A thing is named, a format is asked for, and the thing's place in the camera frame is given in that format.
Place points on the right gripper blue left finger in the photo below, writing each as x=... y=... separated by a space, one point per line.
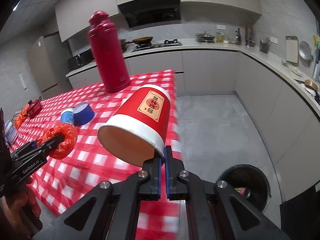
x=155 y=176

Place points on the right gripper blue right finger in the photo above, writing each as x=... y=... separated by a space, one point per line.
x=169 y=171

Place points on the red plastic bag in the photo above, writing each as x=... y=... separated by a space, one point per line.
x=59 y=140

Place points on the red paper cup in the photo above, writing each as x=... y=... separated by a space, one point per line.
x=137 y=130

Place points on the blue round bowl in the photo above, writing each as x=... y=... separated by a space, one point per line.
x=83 y=113

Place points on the black trash bucket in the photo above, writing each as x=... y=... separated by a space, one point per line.
x=250 y=182

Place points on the person left hand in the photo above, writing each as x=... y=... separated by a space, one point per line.
x=11 y=205

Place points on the orange plastic bag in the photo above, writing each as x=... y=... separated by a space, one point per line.
x=20 y=117

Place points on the blue white small cup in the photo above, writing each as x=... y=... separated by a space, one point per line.
x=67 y=116

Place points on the red thermos flask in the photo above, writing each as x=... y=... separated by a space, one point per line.
x=107 y=52

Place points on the beige refrigerator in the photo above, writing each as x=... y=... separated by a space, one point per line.
x=48 y=60

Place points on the black microwave oven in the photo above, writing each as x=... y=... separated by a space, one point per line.
x=80 y=60

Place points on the gas stove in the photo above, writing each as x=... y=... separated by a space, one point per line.
x=165 y=43

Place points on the wok on stove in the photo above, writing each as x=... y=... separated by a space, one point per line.
x=141 y=41

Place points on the black utensil holder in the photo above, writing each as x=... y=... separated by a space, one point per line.
x=264 y=45

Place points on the black range hood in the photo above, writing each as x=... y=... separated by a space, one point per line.
x=142 y=12

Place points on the white cutting board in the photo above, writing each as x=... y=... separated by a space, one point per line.
x=292 y=49

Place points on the round metal strainer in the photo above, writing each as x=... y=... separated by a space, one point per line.
x=305 y=51

